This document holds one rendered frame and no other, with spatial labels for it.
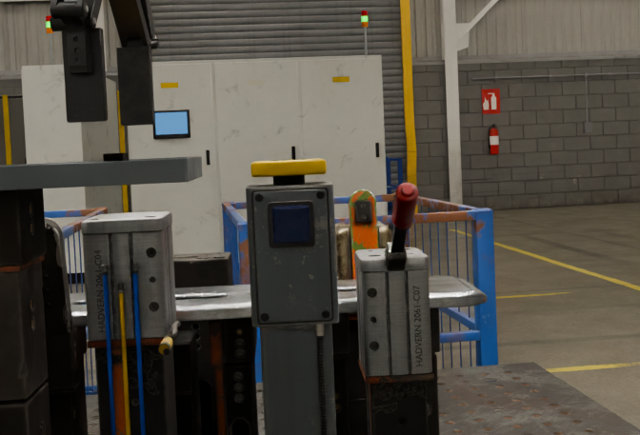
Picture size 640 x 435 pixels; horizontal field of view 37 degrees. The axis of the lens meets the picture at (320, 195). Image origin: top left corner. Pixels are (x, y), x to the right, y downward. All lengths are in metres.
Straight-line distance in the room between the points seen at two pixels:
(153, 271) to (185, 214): 8.06
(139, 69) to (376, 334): 0.34
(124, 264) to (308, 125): 8.13
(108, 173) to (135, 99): 0.16
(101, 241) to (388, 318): 0.28
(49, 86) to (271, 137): 2.07
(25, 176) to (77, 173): 0.04
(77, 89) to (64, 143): 8.26
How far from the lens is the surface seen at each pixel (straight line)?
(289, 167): 0.76
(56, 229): 1.00
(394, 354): 0.94
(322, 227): 0.76
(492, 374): 1.97
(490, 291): 3.07
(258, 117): 8.99
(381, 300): 0.93
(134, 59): 0.88
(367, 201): 1.26
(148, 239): 0.92
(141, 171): 0.73
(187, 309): 1.05
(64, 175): 0.74
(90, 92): 0.75
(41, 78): 9.07
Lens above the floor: 1.17
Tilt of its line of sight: 3 degrees down
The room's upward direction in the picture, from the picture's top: 3 degrees counter-clockwise
